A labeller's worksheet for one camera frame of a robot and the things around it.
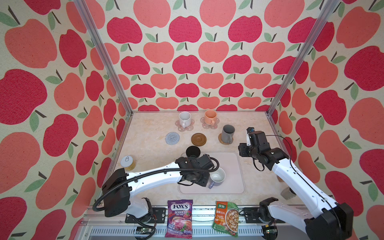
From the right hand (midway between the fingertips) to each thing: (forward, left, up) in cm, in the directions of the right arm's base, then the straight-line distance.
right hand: (246, 146), depth 82 cm
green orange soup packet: (-33, +10, -15) cm, 37 cm away
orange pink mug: (+32, +20, -11) cm, 39 cm away
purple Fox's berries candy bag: (-36, +33, -13) cm, 51 cm away
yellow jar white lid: (-11, +68, -11) cm, 70 cm away
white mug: (+28, +39, -10) cm, 49 cm away
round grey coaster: (+12, +46, -15) cm, 50 cm away
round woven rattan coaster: (+15, +12, -16) cm, 25 cm away
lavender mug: (-13, +14, -16) cm, 25 cm away
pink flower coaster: (+21, +41, -16) cm, 48 cm away
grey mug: (+13, +9, -6) cm, 17 cm away
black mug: (-1, +30, -7) cm, 31 cm away
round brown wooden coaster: (+13, +27, -16) cm, 34 cm away
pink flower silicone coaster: (+26, +21, -15) cm, 36 cm away
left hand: (-20, +20, -6) cm, 29 cm away
